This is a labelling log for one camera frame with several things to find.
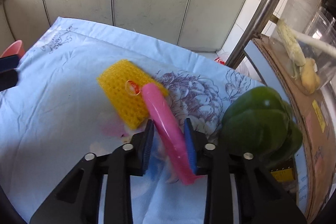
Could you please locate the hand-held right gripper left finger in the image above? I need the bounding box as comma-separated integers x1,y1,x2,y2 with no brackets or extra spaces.
54,120,155,224

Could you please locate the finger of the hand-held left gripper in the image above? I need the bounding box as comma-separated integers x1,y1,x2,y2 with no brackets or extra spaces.
0,70,19,92
0,55,20,74

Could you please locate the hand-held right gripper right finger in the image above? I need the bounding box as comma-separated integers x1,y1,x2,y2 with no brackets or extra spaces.
183,118,281,224

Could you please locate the pink plastic bucket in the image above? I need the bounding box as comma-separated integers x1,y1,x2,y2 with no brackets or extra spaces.
0,40,26,59

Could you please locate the pink plastic tube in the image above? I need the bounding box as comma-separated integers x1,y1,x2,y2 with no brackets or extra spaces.
142,83,203,186

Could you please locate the yellow mesh sponge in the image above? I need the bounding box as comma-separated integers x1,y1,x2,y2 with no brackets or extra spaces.
96,59,169,130

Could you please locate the light blue floral cloth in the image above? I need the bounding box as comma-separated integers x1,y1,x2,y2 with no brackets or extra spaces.
0,16,300,224

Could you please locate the green bell pepper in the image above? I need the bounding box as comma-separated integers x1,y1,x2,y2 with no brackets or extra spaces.
221,86,303,166

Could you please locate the yellow black packet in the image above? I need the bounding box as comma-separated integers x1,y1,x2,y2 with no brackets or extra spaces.
270,158,296,183

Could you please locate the red white plastic bag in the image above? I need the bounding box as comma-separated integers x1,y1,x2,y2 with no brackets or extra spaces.
214,55,228,66

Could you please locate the brown cardboard box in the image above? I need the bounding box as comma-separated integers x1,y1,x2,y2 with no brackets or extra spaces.
244,34,336,223

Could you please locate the ginger root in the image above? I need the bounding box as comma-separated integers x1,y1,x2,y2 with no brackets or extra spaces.
300,59,322,95

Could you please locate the corn cob in husk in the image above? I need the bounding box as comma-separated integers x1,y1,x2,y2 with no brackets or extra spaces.
276,19,307,80

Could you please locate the white plastic stick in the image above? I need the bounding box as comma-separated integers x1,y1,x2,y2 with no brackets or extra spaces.
270,16,336,55

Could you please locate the shiny metal pole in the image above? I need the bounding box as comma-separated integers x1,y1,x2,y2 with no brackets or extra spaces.
226,0,299,68

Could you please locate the clear plastic container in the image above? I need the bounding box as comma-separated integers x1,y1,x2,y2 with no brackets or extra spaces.
270,0,336,95

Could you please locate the orange white seal ring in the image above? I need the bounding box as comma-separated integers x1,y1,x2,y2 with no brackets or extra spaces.
125,80,140,97

